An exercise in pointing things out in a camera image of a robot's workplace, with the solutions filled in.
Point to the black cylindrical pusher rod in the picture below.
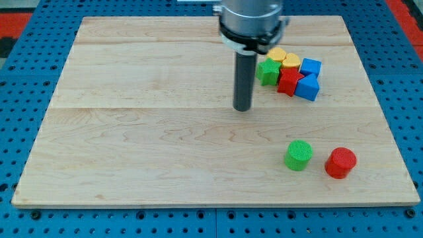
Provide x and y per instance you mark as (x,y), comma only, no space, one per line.
(245,67)

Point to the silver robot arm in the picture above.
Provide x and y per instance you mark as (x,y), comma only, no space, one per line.
(250,28)

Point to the green star block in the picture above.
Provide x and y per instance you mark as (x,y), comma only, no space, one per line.
(268,72)

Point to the red star block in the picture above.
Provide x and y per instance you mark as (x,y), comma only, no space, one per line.
(288,81)

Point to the blue triangle block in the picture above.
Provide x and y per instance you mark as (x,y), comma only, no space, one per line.
(307,87)

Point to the yellow hexagon block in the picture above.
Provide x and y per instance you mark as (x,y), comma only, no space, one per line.
(277,54)

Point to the yellow heart block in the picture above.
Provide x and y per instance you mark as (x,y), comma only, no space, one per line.
(291,61)

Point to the blue cube block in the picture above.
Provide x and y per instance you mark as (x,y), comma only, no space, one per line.
(310,66)

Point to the green cylinder block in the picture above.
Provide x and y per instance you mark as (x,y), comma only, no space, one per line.
(298,155)

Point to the light wooden board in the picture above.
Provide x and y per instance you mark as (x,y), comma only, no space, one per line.
(142,117)

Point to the red cylinder block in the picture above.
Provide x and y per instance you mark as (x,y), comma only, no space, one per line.
(340,162)

